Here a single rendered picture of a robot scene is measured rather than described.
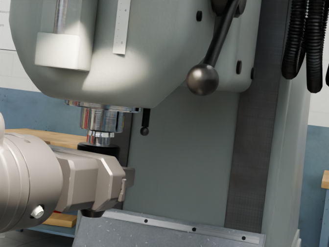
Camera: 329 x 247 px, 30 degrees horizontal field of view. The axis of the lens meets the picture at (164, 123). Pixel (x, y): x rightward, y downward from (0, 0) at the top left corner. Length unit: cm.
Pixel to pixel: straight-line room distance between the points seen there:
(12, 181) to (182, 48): 21
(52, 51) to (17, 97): 497
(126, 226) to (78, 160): 48
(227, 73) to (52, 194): 29
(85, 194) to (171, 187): 46
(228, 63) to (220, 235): 37
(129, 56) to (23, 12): 12
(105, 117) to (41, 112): 477
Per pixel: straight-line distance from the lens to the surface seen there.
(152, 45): 58
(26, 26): 62
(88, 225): 108
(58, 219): 474
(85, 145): 66
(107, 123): 65
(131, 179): 68
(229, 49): 75
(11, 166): 53
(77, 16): 55
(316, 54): 83
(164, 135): 104
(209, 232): 103
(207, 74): 55
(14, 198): 53
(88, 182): 60
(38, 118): 543
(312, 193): 486
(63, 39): 55
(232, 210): 102
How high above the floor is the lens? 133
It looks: 3 degrees down
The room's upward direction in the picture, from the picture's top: 7 degrees clockwise
